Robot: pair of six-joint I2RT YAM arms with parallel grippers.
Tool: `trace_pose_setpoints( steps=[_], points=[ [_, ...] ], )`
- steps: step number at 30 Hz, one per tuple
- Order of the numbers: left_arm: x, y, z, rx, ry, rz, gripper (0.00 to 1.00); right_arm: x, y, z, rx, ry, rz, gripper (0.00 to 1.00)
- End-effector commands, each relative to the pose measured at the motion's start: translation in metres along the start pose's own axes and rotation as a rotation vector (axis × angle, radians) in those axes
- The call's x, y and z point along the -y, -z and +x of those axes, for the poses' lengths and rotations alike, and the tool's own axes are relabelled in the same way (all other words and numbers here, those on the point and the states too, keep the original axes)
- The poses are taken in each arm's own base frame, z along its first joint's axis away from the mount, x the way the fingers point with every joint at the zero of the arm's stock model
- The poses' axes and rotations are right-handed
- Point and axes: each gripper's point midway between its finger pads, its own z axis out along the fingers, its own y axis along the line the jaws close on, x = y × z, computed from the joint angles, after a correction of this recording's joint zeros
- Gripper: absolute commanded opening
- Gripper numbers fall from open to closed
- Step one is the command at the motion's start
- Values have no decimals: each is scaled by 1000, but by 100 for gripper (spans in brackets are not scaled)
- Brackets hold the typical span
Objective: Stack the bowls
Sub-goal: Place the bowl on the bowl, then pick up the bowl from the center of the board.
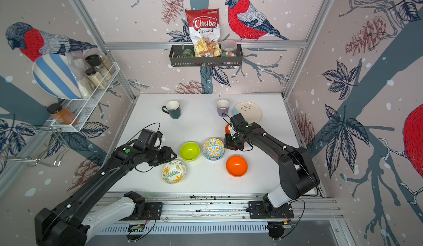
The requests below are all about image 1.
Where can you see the clear lidded jar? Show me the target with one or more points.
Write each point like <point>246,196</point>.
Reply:
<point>228,48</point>

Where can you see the black wall basket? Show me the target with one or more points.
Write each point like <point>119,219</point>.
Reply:
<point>177,60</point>

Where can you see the blue yellow patterned bowl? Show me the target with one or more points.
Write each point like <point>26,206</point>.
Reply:
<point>213,149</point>

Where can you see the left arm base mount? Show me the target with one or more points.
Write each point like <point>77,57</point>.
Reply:
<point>143,210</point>

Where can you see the clear acrylic wall shelf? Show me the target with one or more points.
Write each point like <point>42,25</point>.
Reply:
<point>83,107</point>

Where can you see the small orange bowl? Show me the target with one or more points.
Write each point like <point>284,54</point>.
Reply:
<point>227,129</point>

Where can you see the lavender mug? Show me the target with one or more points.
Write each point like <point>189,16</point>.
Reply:
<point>222,107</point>

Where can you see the cream blue plate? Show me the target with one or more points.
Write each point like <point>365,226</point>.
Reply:
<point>251,112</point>

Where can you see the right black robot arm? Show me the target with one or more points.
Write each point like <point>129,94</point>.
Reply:
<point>297,172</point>

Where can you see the red cassava chips bag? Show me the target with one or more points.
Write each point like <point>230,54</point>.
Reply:
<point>204,31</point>

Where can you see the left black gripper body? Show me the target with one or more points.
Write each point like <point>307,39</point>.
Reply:
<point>160,155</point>

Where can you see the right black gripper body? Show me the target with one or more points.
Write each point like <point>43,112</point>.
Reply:
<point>232,141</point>

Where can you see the dark green mug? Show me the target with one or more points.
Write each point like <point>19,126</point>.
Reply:
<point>172,108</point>

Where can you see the large orange bowl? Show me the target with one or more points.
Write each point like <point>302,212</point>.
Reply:
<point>236,166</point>

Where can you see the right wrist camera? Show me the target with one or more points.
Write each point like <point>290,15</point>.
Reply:
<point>238,122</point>

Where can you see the lime green bowl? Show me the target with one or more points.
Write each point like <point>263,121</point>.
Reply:
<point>189,151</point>

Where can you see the orange spice jar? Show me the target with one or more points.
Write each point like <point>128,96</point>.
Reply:
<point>62,114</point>

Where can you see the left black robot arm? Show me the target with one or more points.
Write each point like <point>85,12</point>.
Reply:
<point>63,224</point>

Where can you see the yellow flower patterned bowl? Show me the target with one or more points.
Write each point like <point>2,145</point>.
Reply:
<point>173,172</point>

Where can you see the black lid spice jar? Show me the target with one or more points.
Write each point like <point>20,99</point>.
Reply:
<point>96,78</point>
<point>95,62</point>

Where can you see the wire hook rack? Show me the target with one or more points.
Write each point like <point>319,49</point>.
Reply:
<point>33,146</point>

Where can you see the blue striped plate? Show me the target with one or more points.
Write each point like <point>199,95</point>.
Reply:
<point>52,73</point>

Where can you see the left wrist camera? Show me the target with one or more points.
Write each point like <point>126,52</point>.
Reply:
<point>149,139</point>

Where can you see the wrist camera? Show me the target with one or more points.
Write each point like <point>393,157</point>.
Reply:
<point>238,122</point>
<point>149,139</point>

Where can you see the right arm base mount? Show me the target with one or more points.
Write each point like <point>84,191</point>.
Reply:
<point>264,209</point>

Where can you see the green item in basket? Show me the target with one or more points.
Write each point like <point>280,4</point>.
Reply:
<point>188,53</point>

